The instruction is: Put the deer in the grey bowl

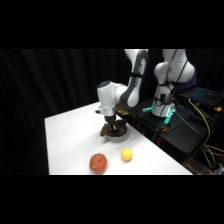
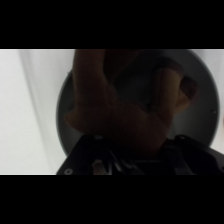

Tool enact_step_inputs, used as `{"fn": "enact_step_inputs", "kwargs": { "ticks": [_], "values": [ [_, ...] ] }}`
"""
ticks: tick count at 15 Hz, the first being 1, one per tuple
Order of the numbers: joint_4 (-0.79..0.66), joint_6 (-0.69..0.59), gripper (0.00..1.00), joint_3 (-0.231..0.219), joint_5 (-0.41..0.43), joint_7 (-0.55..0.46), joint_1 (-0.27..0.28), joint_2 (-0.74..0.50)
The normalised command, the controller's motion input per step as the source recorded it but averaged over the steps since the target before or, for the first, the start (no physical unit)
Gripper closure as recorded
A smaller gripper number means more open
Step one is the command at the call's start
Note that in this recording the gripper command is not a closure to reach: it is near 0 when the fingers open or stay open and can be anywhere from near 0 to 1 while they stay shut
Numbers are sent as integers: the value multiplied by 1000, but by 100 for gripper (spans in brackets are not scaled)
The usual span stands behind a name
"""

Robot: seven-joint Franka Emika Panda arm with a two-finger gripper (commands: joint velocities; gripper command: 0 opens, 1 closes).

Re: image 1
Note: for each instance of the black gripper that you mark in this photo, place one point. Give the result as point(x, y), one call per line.
point(110, 119)

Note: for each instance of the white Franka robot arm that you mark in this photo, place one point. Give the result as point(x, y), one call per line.
point(135, 86)

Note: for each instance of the black curtain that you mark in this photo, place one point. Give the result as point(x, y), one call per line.
point(26, 100)

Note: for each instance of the orange peach toy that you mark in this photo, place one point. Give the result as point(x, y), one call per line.
point(98, 163)

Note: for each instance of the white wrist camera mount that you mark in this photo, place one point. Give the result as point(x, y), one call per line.
point(98, 112)

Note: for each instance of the black robot stand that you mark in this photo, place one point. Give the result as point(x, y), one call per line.
point(181, 135)

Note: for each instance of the grey bowl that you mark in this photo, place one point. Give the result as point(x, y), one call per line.
point(117, 137)

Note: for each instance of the brown plush deer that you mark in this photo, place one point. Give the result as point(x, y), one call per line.
point(120, 126)

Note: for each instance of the black laptop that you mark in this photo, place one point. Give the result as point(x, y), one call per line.
point(203, 95)

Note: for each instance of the small yellow connector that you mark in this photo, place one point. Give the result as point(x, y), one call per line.
point(217, 108)

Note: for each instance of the green base light strip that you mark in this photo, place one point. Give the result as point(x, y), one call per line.
point(169, 115)

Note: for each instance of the yellow lemon toy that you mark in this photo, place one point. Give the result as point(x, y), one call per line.
point(126, 154)

